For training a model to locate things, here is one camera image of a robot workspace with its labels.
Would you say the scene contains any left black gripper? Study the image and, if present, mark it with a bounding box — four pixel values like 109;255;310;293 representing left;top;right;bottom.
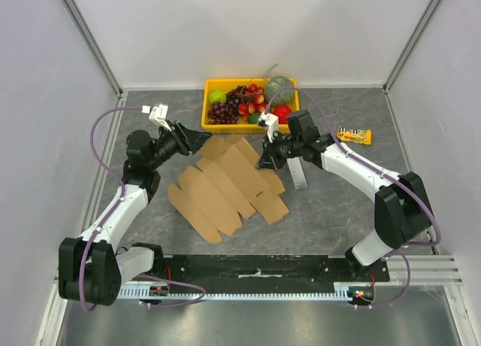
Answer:
148;120;213;170

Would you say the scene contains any brown cardboard box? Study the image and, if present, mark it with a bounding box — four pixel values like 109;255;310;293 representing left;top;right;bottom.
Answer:
168;135;289;244

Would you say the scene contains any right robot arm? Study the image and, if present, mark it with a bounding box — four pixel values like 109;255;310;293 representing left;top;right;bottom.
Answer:
257;110;435;281

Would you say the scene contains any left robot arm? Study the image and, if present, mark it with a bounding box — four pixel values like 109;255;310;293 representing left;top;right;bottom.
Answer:
58;123;212;306

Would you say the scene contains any silver toothpaste box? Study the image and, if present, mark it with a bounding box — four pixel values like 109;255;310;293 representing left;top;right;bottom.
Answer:
287;157;308;190

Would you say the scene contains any dark purple grape bunch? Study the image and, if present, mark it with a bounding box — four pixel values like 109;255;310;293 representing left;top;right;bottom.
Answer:
207;102;239;125

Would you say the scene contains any green avocado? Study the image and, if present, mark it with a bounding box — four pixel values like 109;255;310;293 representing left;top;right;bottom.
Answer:
247;112;262;124

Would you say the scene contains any green apple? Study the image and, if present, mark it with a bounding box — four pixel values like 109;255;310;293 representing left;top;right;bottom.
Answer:
207;90;226;105

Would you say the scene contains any yellow plastic bin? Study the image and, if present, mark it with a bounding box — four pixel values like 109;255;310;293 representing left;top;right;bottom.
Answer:
201;77;303;135

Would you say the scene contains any red apple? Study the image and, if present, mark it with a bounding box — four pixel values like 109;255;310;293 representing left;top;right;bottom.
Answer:
272;105;292;124

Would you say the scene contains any red grape bunch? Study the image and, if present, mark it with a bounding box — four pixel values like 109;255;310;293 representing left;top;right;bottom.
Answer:
238;83;267;120

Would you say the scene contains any upper purple grape bunch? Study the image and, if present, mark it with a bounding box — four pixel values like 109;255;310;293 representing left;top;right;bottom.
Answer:
225;86;249;105

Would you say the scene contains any netted green melon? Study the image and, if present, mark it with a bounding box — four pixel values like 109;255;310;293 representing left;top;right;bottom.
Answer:
265;76;295;108

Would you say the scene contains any yellow candy bag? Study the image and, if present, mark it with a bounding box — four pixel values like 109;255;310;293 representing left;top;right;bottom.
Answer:
336;127;372;145

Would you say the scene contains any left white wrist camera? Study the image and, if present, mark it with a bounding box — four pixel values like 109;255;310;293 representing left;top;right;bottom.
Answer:
149;104;172;132

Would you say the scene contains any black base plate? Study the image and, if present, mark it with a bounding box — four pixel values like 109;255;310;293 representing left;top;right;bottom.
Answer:
146;254;390;285

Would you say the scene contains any slotted cable duct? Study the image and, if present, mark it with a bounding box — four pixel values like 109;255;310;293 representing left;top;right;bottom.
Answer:
117;281;352;302

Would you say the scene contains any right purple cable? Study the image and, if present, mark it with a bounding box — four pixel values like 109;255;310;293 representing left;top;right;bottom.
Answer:
265;86;442;310

